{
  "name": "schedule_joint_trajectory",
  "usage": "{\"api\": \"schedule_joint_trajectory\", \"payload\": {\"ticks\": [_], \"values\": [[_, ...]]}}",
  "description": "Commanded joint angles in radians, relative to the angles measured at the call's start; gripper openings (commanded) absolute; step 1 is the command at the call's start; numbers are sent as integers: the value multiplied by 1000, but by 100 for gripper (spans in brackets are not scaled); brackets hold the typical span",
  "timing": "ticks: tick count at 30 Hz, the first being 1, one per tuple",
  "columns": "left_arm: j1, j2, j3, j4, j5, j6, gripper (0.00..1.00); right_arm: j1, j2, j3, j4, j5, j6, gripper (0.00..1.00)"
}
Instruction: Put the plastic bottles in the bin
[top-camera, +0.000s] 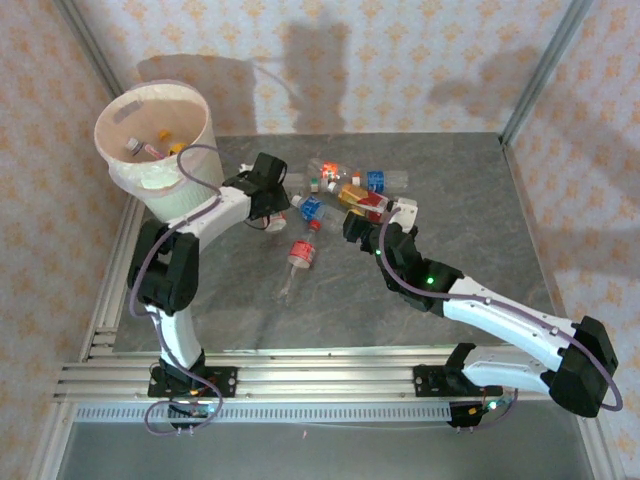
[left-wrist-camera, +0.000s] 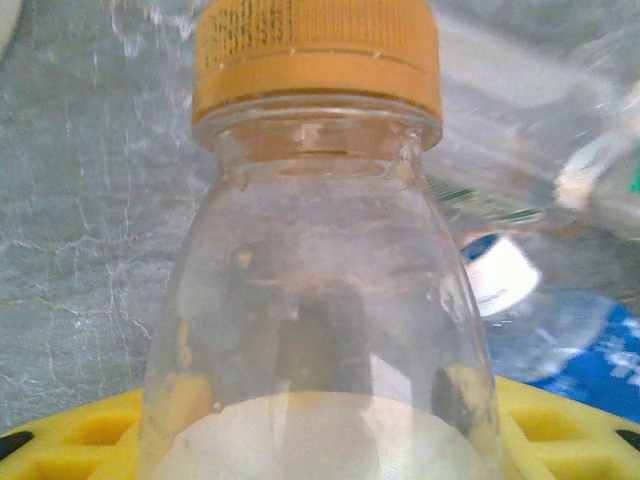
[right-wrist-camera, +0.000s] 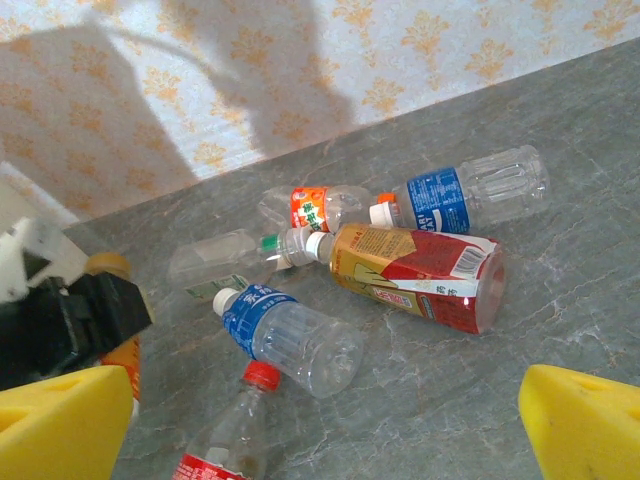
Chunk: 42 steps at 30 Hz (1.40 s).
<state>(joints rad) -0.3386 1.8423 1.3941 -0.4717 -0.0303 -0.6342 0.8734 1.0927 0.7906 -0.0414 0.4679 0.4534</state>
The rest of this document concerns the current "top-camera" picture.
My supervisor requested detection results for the small circuit board green LED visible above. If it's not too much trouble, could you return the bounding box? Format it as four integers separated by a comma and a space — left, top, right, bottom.
449, 397, 516, 430
167, 397, 217, 419

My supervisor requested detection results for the left aluminium side rail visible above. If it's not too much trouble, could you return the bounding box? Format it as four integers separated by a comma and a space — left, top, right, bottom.
27, 194, 151, 480

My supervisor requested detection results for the orange red label tea bottle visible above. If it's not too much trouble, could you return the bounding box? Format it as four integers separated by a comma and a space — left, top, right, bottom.
327, 182, 396, 221

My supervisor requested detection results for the red label bottle red cap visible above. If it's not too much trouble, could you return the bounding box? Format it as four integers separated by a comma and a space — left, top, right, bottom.
273, 219, 322, 301

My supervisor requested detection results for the aluminium front rail frame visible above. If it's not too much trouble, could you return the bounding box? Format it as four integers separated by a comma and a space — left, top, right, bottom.
52, 347, 600, 404

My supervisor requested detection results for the slotted grey cable duct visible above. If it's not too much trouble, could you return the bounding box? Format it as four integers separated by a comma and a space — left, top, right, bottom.
73, 403, 454, 425

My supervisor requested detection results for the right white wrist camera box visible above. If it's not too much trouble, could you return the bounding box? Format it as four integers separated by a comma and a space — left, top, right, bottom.
391, 197, 419, 232

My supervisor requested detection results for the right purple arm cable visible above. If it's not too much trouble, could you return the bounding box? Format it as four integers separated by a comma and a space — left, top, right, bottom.
377, 207, 624, 431

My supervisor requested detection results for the right aluminium side rail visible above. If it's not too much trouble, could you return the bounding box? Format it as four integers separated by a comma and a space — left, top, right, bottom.
499, 133, 626, 480

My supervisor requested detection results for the white plastic bin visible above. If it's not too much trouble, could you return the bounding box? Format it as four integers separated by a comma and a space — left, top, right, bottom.
93, 79, 225, 221

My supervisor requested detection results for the aluminium side rail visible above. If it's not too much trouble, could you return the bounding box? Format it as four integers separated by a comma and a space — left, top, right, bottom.
27, 194, 151, 480
499, 133, 626, 480

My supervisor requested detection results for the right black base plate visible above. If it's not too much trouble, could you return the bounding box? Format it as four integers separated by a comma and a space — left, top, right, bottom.
413, 364, 504, 400

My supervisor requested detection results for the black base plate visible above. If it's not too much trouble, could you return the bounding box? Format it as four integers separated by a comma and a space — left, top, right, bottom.
413, 364, 504, 400
148, 366, 239, 400

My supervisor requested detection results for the aluminium corner post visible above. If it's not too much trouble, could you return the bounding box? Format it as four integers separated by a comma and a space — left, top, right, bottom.
498, 0, 596, 147
52, 0, 124, 91

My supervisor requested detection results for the pink bin liner bag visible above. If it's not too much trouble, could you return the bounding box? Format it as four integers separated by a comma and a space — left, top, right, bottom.
93, 79, 217, 191

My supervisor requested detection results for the clear bottle purple cap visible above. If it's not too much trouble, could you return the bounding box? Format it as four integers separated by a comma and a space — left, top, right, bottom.
124, 137, 166, 160

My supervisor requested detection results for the orange juice bottle yellow label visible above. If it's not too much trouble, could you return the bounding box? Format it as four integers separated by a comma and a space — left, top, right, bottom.
157, 128, 190, 156

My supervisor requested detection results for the left aluminium corner post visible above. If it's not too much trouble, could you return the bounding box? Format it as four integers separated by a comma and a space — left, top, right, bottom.
52, 0, 124, 91

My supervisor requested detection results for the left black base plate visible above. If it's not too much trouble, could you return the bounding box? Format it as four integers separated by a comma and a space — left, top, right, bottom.
148, 366, 239, 400

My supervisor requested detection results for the blue label bottle white cap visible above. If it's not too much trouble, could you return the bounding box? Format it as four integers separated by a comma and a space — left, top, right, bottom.
291, 193, 347, 234

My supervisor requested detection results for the right aluminium corner post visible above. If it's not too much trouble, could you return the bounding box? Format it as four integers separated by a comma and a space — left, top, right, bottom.
498, 0, 596, 147

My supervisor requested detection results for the blue label clear bottle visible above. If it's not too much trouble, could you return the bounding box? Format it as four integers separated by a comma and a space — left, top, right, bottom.
360, 169, 410, 194

